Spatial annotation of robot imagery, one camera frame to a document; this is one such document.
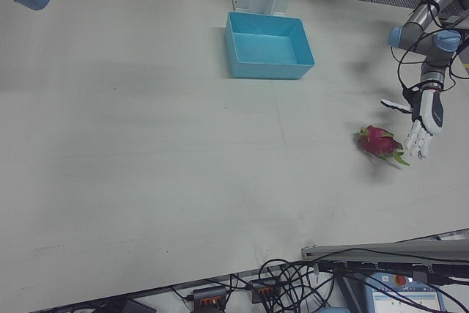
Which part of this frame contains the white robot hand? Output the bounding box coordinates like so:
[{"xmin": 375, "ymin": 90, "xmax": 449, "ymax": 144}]
[{"xmin": 380, "ymin": 87, "xmax": 447, "ymax": 161}]

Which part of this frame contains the pink dragon fruit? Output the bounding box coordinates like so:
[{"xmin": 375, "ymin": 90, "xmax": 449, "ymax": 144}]
[{"xmin": 353, "ymin": 125, "xmax": 410, "ymax": 167}]

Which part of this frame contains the light blue plastic bin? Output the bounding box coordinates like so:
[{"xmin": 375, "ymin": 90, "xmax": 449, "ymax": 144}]
[{"xmin": 224, "ymin": 11, "xmax": 316, "ymax": 81}]

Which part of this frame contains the robot teach pendant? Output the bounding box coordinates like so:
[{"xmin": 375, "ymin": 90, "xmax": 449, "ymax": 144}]
[{"xmin": 362, "ymin": 270, "xmax": 451, "ymax": 313}]

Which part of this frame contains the grey orange connector box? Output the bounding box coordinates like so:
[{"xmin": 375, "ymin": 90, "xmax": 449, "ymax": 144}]
[
  {"xmin": 249, "ymin": 279, "xmax": 278, "ymax": 303},
  {"xmin": 191, "ymin": 284, "xmax": 227, "ymax": 309}
]

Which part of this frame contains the dark flat box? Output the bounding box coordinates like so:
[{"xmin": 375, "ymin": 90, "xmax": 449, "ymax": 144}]
[{"xmin": 119, "ymin": 298, "xmax": 157, "ymax": 313}]

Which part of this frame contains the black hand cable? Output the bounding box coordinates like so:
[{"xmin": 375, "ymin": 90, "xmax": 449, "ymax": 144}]
[{"xmin": 396, "ymin": 0, "xmax": 469, "ymax": 91}]

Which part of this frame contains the aluminium frame rail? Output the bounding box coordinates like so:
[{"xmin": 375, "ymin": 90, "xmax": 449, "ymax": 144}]
[{"xmin": 300, "ymin": 228, "xmax": 469, "ymax": 268}]

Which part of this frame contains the thin black rail cable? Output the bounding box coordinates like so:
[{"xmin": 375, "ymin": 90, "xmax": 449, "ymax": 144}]
[{"xmin": 317, "ymin": 242, "xmax": 469, "ymax": 259}]

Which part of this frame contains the black cable loop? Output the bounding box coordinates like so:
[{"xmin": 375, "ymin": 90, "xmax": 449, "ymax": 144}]
[{"xmin": 257, "ymin": 257, "xmax": 340, "ymax": 313}]

